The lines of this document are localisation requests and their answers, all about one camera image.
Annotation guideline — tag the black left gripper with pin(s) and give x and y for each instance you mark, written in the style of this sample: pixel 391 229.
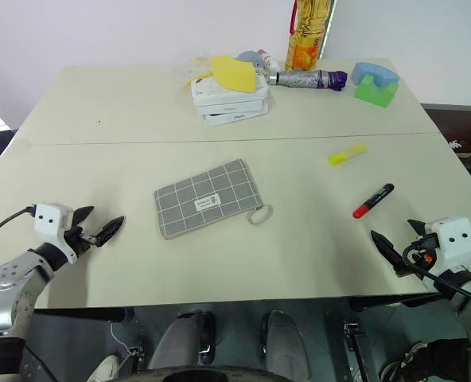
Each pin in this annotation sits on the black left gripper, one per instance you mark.
pixel 78 240

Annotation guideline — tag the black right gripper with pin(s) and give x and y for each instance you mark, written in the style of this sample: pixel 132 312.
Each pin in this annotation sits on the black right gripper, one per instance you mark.
pixel 420 258

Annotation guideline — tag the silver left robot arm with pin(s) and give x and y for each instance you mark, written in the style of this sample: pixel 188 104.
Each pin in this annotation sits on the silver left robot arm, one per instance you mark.
pixel 8 286

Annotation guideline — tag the grey checkered pouch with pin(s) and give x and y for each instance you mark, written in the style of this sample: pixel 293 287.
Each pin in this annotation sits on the grey checkered pouch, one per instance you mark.
pixel 199 195

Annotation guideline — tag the black marker with red cap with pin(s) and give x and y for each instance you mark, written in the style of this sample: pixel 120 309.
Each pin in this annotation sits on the black marker with red cap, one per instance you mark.
pixel 375 199

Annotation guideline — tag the yellow highlighter pen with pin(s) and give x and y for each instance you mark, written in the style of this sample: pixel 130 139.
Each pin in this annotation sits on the yellow highlighter pen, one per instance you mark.
pixel 347 154

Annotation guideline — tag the grey rounded robot leg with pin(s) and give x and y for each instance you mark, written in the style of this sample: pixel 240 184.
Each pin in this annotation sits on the grey rounded robot leg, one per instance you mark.
pixel 285 342
pixel 177 342

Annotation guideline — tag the white shoe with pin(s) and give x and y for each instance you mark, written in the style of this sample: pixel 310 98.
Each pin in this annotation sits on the white shoe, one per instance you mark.
pixel 104 368

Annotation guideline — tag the green foam block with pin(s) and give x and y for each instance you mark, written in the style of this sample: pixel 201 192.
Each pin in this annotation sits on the green foam block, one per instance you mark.
pixel 372 95

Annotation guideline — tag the blue foam arch block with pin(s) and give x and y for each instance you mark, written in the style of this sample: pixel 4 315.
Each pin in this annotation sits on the blue foam arch block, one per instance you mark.
pixel 372 71

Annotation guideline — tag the white box with blue print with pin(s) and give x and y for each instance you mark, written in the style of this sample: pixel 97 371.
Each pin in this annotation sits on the white box with blue print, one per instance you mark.
pixel 235 118

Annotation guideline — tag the white box with speckled lid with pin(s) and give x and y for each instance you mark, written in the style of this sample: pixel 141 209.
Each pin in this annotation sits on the white box with speckled lid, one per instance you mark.
pixel 219 92

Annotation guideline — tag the pale yellow straw brush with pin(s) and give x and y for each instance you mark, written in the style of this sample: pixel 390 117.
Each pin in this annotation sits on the pale yellow straw brush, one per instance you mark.
pixel 201 65

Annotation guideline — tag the silver purple folded umbrella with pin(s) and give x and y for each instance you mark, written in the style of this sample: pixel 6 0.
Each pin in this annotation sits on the silver purple folded umbrella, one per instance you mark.
pixel 303 78

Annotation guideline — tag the dark curved robot body rim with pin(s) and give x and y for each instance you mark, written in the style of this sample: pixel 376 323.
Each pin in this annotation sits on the dark curved robot body rim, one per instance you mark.
pixel 215 375

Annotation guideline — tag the yellow sponge cloth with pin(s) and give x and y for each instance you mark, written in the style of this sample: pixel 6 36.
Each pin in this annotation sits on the yellow sponge cloth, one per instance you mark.
pixel 233 73

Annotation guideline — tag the yellow cooking oil bottle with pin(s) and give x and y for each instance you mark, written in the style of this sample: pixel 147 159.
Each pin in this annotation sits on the yellow cooking oil bottle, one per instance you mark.
pixel 305 44

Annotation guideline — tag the white bottle with pink cap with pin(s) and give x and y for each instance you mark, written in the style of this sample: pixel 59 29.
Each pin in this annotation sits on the white bottle with pink cap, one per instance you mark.
pixel 270 63

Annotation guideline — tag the grey plush toy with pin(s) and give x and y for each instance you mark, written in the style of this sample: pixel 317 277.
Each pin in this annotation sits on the grey plush toy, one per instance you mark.
pixel 249 57

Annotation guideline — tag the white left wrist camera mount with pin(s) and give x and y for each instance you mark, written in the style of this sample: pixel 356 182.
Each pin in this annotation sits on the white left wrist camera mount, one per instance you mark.
pixel 50 223

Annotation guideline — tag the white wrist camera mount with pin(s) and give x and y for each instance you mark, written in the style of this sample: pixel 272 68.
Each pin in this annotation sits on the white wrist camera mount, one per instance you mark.
pixel 50 223
pixel 454 242

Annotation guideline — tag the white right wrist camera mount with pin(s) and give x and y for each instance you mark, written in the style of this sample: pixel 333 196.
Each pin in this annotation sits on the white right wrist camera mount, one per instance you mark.
pixel 454 242

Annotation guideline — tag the black table frame bar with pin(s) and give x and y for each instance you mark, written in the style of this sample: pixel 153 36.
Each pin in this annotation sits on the black table frame bar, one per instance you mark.
pixel 390 303
pixel 84 315

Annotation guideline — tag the black metal table bracket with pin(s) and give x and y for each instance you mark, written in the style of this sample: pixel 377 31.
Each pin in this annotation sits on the black metal table bracket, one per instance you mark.
pixel 359 350

